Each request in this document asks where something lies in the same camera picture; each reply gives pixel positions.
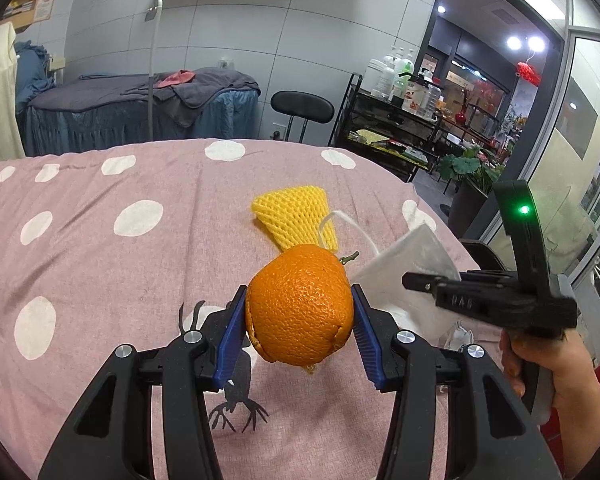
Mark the red cloth on bed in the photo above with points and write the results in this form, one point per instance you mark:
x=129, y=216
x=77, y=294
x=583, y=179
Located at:
x=175, y=79

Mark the right hand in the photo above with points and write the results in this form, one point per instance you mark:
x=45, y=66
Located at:
x=577, y=390

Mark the orange fruit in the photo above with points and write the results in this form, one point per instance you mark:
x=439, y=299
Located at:
x=299, y=307

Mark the pink polka dot blanket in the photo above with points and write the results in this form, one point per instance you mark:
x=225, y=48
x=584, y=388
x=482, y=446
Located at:
x=133, y=244

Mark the black round stool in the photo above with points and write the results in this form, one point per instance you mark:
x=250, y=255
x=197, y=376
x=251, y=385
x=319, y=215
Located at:
x=307, y=106

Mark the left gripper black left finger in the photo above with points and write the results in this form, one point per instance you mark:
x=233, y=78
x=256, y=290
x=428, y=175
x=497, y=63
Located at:
x=107, y=435

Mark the blue massage bed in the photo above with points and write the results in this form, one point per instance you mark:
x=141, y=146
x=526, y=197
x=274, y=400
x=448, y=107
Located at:
x=98, y=112

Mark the green potted plant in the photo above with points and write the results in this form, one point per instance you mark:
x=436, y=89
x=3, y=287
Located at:
x=474, y=175

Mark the white bottle on cart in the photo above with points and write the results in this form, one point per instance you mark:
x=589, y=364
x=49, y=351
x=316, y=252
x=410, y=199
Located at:
x=384, y=79

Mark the grey towel on bed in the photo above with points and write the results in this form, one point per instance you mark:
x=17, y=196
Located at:
x=184, y=103

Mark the dark brown trash bin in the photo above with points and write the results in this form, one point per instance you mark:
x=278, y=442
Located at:
x=483, y=255

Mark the black metal utility cart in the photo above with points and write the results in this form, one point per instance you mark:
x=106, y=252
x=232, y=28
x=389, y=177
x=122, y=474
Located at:
x=399, y=141

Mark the red hanging ornament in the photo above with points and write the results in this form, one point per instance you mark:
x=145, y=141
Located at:
x=528, y=73

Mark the yellow foam fruit net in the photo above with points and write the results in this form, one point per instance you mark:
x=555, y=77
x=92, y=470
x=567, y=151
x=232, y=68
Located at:
x=297, y=216

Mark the white face mask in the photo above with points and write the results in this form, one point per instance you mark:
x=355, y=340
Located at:
x=418, y=251

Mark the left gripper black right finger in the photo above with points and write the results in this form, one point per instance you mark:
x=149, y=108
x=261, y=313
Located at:
x=491, y=435

